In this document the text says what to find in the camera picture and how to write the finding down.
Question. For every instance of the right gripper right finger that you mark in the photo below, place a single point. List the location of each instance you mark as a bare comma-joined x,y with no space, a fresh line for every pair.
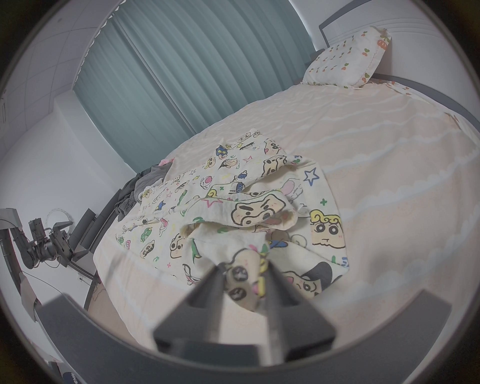
303,330

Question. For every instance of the pink garment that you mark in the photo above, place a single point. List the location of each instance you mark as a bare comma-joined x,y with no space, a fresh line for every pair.
167,161

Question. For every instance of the dark grey garment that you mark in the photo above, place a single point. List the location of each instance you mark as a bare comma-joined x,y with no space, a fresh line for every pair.
122,210

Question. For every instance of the black garment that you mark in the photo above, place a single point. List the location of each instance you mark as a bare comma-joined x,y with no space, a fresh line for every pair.
127,189

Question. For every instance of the white printed pyjama top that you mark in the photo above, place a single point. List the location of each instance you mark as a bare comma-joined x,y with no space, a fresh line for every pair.
262,210

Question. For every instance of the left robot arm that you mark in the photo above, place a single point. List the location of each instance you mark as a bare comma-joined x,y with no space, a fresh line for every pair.
33,243

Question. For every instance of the blue-green curtain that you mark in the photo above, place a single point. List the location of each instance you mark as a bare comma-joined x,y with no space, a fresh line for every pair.
187,75

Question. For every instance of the black sofa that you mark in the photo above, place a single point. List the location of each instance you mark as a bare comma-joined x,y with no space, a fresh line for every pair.
84,228

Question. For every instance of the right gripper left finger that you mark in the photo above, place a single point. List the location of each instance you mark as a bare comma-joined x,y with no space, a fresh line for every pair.
187,326

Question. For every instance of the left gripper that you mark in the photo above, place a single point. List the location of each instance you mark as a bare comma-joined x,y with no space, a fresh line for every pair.
60,247

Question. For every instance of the white printed pillow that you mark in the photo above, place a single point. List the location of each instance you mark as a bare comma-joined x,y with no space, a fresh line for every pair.
345,60

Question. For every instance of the bed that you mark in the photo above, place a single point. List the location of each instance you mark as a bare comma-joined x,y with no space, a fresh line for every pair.
393,168

